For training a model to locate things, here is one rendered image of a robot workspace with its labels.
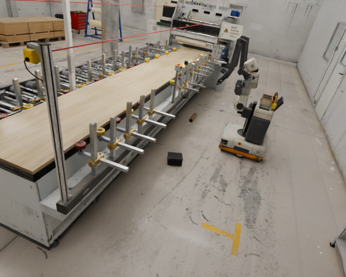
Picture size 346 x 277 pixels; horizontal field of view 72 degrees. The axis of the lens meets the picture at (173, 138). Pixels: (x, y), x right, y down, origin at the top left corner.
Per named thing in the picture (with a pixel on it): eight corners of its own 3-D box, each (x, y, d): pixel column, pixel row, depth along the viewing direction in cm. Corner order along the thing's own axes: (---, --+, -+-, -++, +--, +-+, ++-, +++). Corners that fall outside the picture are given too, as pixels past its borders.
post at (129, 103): (129, 147, 229) (132, 100, 204) (127, 148, 226) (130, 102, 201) (126, 145, 230) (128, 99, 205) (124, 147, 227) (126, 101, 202)
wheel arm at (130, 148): (143, 153, 198) (144, 149, 196) (141, 155, 196) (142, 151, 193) (99, 138, 209) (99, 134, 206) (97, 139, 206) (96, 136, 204)
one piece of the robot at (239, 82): (245, 91, 358) (249, 77, 346) (243, 97, 335) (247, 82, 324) (234, 88, 361) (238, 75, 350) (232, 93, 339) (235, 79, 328)
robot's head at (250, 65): (258, 66, 332) (254, 56, 329) (258, 68, 315) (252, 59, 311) (249, 71, 339) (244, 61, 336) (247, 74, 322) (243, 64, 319)
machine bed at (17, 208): (202, 88, 616) (209, 54, 571) (49, 255, 196) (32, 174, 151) (177, 82, 632) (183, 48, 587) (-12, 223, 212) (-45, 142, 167)
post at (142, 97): (141, 137, 251) (145, 94, 226) (139, 138, 248) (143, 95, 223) (138, 136, 251) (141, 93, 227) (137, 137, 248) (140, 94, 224)
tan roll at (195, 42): (227, 51, 572) (228, 46, 565) (225, 52, 561) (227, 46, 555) (172, 39, 605) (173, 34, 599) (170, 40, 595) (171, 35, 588)
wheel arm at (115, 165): (128, 171, 178) (128, 166, 176) (126, 173, 176) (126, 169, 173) (80, 153, 189) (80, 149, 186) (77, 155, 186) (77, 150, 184)
